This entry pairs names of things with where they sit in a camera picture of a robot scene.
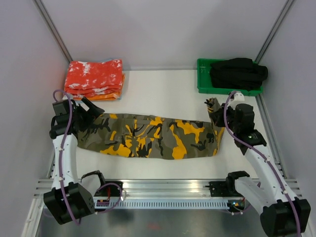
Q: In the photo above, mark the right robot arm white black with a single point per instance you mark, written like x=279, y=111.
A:
x=281, y=211

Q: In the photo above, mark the orange folded trousers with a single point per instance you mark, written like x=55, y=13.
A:
x=107, y=93

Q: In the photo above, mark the green plastic tray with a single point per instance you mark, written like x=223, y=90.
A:
x=204, y=83

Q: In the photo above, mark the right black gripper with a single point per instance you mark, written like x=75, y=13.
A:
x=217, y=116

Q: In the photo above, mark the corner aluminium post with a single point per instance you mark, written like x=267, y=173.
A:
x=52, y=28
x=275, y=28

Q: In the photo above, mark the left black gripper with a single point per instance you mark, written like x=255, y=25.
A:
x=92, y=114

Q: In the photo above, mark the red white folded trousers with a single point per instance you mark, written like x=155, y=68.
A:
x=85, y=75

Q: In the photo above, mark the black trousers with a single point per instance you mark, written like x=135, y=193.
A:
x=238, y=73

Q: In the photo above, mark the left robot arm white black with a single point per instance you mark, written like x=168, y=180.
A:
x=68, y=200

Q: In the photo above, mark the left corner aluminium post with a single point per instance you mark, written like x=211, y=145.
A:
x=52, y=28

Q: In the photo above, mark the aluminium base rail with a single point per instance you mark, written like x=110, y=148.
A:
x=161, y=188

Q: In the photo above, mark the camouflage yellow green trousers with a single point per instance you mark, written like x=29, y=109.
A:
x=143, y=136

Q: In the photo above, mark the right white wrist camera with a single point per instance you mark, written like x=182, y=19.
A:
x=236, y=97

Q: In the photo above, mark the right corner aluminium post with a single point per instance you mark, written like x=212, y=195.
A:
x=275, y=28

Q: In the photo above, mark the white slotted cable duct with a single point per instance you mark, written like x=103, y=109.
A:
x=221, y=204

